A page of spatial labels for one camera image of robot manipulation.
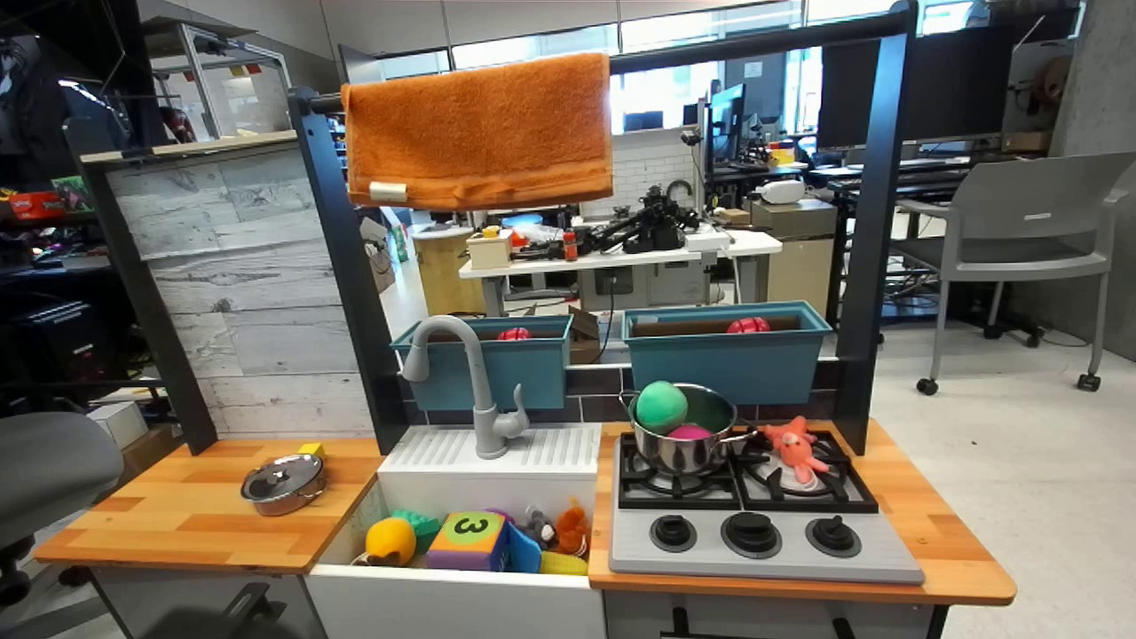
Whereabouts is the soft toy cube number three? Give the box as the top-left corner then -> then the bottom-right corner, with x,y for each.
423,509 -> 511,574

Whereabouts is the grey toy faucet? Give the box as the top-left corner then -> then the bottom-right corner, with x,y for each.
401,313 -> 535,466

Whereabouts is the orange plush toy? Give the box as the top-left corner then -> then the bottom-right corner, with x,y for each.
549,501 -> 591,561

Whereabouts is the small grey toy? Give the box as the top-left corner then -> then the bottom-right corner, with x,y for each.
520,509 -> 561,550

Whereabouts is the blue fabric toy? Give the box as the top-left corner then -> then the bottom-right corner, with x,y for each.
500,518 -> 546,574

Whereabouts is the pink toy lobster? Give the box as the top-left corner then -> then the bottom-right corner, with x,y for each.
756,411 -> 834,489

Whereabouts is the yellow plush toy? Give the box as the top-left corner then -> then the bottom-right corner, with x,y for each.
359,515 -> 419,569

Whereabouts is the white sink basin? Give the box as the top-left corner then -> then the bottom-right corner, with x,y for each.
300,422 -> 609,639

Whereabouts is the grey toy stove top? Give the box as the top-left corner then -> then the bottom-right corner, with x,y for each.
606,425 -> 930,589

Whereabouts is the wooden toy kitchen counter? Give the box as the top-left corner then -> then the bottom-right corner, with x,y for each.
32,419 -> 1023,639

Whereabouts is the teal plastic bin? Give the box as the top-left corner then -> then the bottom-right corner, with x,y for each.
390,313 -> 575,417
616,299 -> 834,411

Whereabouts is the white lab table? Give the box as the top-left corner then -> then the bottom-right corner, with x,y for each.
459,229 -> 788,325

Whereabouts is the green ball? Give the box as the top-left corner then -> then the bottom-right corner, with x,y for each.
630,380 -> 693,436

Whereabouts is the black device on table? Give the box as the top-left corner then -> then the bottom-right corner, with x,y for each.
581,177 -> 714,256

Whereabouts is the steel pot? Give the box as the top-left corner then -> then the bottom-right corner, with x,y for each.
621,380 -> 759,480

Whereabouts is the orange towel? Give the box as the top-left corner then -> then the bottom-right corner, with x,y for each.
338,49 -> 616,217

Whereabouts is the computer monitor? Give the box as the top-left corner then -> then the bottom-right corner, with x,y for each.
694,82 -> 752,180

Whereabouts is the grey wood-pattern back panel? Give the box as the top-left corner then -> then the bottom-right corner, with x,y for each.
79,135 -> 382,451

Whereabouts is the small steel pan with lid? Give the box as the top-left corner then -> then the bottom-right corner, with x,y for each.
236,451 -> 331,518

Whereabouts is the large black screen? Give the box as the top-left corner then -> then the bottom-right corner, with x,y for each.
817,28 -> 1009,153

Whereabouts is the grey plastic chair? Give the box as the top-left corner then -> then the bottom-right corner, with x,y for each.
899,148 -> 1136,402

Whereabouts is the grey office chair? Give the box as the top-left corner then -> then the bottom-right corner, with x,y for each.
0,409 -> 126,615

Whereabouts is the black metal frame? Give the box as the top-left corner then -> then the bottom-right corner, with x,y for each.
288,4 -> 917,460

